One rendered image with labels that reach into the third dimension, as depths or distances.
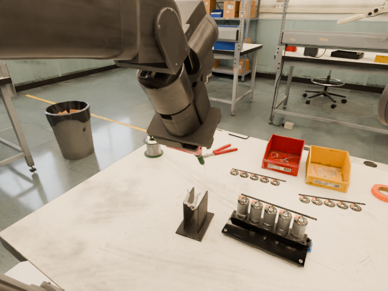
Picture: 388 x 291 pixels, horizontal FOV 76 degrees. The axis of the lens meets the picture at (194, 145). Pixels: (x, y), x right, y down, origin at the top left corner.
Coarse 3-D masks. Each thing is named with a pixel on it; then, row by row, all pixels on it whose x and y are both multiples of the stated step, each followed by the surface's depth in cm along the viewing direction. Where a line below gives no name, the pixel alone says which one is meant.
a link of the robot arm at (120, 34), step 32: (0, 0) 13; (32, 0) 14; (64, 0) 15; (96, 0) 17; (128, 0) 18; (160, 0) 21; (0, 32) 13; (32, 32) 14; (64, 32) 16; (96, 32) 17; (128, 32) 19
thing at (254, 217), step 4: (252, 208) 50; (252, 212) 50; (256, 212) 50; (260, 212) 50; (252, 216) 51; (256, 216) 50; (260, 216) 51; (248, 220) 53; (252, 220) 51; (256, 220) 51; (260, 220) 52; (256, 224) 51
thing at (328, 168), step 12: (312, 156) 74; (324, 156) 73; (336, 156) 72; (348, 156) 68; (312, 168) 72; (324, 168) 72; (336, 168) 72; (348, 168) 65; (312, 180) 65; (324, 180) 64; (336, 180) 63; (348, 180) 63
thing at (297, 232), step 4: (300, 220) 47; (296, 224) 46; (292, 228) 48; (296, 228) 47; (300, 228) 46; (304, 228) 46; (292, 232) 48; (296, 232) 47; (300, 232) 47; (304, 232) 47; (292, 236) 48; (296, 236) 47; (300, 236) 47; (296, 240) 48; (300, 240) 48
